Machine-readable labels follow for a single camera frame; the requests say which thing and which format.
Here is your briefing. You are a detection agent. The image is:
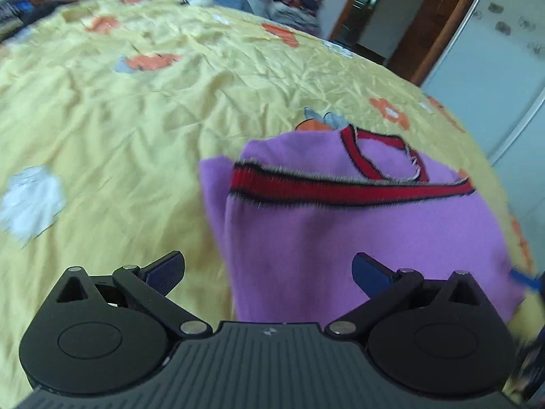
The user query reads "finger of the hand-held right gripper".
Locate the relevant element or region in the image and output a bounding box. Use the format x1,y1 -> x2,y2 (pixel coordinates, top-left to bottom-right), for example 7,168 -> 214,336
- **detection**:
509,266 -> 545,297

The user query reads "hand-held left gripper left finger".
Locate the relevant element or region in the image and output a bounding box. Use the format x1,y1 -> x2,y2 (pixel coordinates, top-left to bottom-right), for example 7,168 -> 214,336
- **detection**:
55,251 -> 214,342

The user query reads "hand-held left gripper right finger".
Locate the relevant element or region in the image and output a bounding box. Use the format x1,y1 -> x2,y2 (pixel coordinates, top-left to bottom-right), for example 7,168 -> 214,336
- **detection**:
324,252 -> 485,342

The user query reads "purple sweater with red trim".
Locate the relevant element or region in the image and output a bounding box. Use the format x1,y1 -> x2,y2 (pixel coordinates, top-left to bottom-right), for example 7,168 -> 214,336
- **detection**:
199,124 -> 529,325

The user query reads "yellow floral bedsheet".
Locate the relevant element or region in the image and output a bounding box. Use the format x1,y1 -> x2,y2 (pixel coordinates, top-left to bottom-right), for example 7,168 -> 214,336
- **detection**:
0,0 -> 541,409

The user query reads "white wardrobe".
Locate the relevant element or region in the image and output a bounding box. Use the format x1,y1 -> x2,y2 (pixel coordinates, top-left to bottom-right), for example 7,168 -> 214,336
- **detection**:
421,0 -> 545,172

